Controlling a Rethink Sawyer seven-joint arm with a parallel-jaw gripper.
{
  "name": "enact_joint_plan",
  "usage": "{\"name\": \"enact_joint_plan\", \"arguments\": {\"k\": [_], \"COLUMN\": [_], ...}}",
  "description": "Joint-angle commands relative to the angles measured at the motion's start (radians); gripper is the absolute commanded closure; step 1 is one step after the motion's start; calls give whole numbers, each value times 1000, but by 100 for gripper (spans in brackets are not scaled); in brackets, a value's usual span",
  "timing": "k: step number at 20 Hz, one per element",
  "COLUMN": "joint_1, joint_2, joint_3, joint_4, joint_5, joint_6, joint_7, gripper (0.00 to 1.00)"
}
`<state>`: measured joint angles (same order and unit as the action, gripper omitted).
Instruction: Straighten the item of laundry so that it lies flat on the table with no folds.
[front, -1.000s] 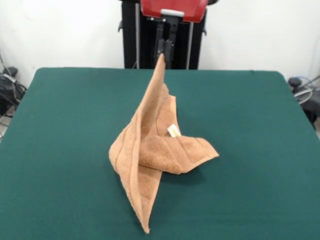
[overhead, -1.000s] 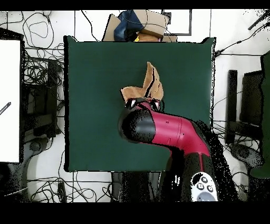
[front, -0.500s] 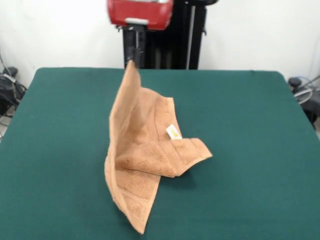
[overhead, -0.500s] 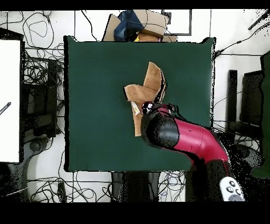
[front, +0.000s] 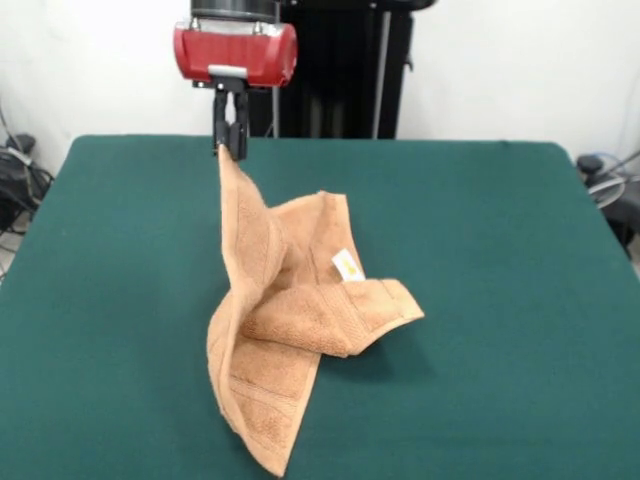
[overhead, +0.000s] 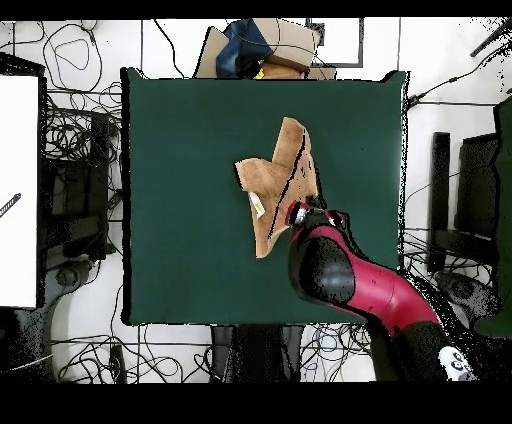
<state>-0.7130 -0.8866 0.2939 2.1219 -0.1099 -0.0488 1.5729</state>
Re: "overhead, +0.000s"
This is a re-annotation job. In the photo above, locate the tan terry towel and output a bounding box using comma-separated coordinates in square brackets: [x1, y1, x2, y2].
[233, 116, 321, 260]

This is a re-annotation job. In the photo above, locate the white flat panel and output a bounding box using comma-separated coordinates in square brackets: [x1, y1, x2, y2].
[0, 74, 40, 309]

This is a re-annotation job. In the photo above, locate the dark green table cloth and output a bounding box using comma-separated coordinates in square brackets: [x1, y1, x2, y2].
[120, 66, 410, 327]

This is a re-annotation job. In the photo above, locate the orange garment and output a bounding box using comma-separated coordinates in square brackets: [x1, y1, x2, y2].
[253, 62, 311, 80]

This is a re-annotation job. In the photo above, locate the black upright bar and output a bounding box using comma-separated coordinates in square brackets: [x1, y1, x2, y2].
[426, 131, 452, 274]

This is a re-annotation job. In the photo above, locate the dark blue garment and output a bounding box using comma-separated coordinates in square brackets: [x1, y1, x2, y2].
[215, 18, 274, 79]

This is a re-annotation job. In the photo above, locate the brown cardboard box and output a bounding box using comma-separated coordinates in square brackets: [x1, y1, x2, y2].
[193, 17, 338, 80]

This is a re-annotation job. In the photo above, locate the black chair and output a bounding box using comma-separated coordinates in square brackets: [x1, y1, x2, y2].
[454, 133, 501, 241]

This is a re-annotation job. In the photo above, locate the grey stand foot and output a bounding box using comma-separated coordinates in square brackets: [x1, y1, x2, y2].
[434, 270, 501, 321]
[45, 258, 95, 309]

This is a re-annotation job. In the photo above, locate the black equipment rack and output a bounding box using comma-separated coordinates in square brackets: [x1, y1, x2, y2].
[42, 111, 115, 261]

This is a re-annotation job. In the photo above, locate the black power strip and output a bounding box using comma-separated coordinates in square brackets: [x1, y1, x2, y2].
[108, 344, 128, 384]

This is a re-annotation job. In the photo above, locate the thin black rod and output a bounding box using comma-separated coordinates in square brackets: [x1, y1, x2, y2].
[469, 17, 512, 58]

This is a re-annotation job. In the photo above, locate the striped black rod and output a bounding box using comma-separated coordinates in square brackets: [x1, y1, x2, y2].
[0, 192, 22, 219]

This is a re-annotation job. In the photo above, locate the black square frame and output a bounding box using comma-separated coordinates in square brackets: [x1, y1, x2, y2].
[305, 17, 365, 68]

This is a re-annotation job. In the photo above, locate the black cable with connector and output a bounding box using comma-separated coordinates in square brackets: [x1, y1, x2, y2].
[406, 39, 512, 108]

